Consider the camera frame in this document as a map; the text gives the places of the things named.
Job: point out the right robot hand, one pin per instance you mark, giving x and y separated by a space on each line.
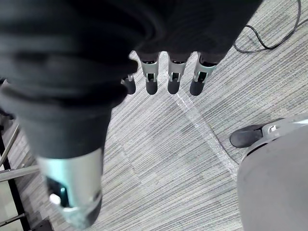
72 60

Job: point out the black metal shelf frame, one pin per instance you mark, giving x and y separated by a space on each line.
9 168

